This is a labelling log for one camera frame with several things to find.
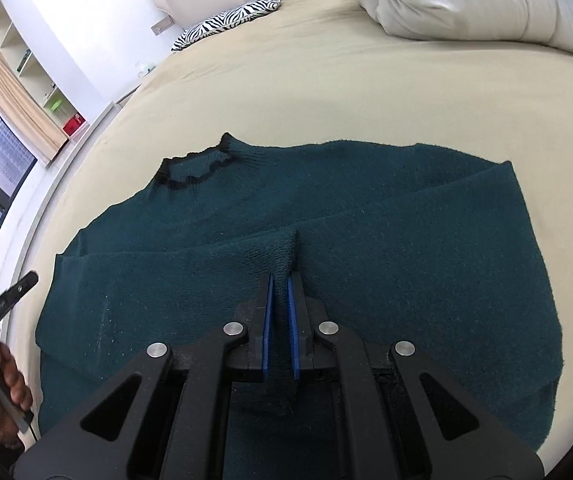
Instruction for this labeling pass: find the zebra print pillow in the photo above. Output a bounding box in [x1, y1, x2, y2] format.
[170, 0, 283, 52]

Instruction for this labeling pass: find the black cable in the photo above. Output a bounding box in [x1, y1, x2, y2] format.
[19, 407, 37, 438]

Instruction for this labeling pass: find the beige bed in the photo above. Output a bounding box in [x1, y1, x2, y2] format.
[0, 0, 573, 466]

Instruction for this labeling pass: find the red storage box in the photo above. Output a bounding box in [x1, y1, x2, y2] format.
[62, 114, 86, 137]

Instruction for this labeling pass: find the beige curtain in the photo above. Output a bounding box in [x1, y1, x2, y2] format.
[0, 29, 70, 166]

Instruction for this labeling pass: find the white duvet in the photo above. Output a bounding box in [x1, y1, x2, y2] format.
[304, 0, 573, 58]

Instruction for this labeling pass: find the white wall shelf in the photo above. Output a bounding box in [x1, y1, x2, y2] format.
[0, 0, 90, 138]

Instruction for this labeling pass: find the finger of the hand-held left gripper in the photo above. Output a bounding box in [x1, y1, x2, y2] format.
[0, 271, 40, 361]

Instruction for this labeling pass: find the dark green knit sweater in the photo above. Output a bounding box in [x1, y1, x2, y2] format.
[34, 132, 565, 480]

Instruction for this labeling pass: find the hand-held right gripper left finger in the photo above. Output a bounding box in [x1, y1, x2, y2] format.
[14, 273, 273, 480]

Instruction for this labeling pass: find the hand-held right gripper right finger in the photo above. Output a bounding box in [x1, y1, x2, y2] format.
[288, 273, 545, 480]

